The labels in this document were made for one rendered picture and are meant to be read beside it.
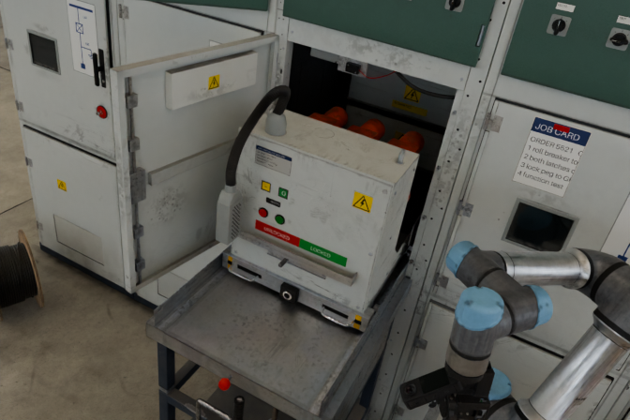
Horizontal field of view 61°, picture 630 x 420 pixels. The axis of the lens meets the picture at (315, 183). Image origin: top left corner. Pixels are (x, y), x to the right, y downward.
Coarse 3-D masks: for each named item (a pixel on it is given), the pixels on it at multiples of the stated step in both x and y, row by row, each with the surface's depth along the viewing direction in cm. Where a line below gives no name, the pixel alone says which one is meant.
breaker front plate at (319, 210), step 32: (320, 160) 148; (256, 192) 164; (288, 192) 158; (320, 192) 152; (352, 192) 147; (384, 192) 142; (288, 224) 163; (320, 224) 157; (352, 224) 152; (256, 256) 175; (352, 256) 157; (320, 288) 168; (352, 288) 162
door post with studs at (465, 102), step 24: (504, 0) 141; (480, 72) 152; (456, 96) 158; (456, 120) 161; (456, 144) 164; (456, 168) 167; (432, 192) 175; (432, 216) 178; (432, 240) 182; (408, 312) 200; (384, 384) 222
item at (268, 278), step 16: (224, 256) 181; (240, 272) 180; (256, 272) 177; (272, 272) 175; (272, 288) 176; (304, 288) 170; (304, 304) 173; (320, 304) 169; (336, 304) 166; (368, 320) 162
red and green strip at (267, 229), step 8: (256, 224) 169; (264, 224) 168; (272, 232) 168; (280, 232) 166; (288, 240) 166; (296, 240) 164; (304, 240) 163; (304, 248) 164; (312, 248) 163; (320, 248) 161; (320, 256) 162; (328, 256) 161; (336, 256) 159; (344, 264) 159
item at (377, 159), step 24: (264, 120) 164; (288, 120) 166; (312, 120) 168; (288, 144) 151; (312, 144) 154; (336, 144) 156; (360, 144) 158; (384, 144) 160; (360, 168) 146; (384, 168) 147; (408, 168) 149; (408, 192) 162; (384, 240) 155; (384, 264) 169
